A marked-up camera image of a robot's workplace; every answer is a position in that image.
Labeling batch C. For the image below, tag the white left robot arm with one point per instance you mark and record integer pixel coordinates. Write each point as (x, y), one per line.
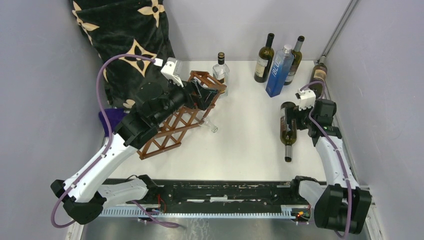
(85, 195)

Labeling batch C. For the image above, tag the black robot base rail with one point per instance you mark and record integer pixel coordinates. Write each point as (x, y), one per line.
(221, 196)

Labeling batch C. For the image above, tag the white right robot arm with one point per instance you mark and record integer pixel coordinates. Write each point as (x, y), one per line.
(341, 206)

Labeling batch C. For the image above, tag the purple cloth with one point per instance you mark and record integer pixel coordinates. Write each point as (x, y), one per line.
(114, 115)

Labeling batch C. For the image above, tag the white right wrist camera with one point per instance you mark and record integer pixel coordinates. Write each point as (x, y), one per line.
(306, 99)

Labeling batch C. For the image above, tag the grey aluminium wall rail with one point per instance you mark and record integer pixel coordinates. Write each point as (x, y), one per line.
(340, 26)

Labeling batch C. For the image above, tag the brown wooden wine rack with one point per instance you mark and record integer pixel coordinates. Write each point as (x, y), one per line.
(173, 129)

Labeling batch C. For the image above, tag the blue square vodka bottle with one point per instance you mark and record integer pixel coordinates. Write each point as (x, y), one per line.
(279, 71)

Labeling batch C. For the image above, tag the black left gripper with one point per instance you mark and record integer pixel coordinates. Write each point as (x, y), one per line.
(206, 97)

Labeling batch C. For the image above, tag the green wine bottle grey cap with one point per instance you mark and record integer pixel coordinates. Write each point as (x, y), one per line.
(297, 54)

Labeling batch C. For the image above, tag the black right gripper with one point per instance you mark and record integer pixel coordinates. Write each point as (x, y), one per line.
(297, 115)

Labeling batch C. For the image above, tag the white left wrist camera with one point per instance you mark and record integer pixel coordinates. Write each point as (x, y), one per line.
(171, 71)

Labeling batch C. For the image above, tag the clear liquor bottle black cap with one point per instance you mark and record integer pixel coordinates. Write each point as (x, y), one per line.
(221, 72)

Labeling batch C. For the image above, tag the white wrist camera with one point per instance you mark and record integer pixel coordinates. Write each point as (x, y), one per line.
(171, 71)
(306, 99)

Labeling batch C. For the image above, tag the green wine bottle black cap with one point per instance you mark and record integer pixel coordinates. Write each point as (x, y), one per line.
(264, 60)

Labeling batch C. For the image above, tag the grey slotted cable duct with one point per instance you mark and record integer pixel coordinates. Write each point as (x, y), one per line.
(285, 213)

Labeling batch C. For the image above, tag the black floral plush blanket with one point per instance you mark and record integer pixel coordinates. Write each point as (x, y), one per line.
(136, 29)

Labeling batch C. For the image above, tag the tall clear glass bottle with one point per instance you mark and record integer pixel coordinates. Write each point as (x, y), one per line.
(204, 121)

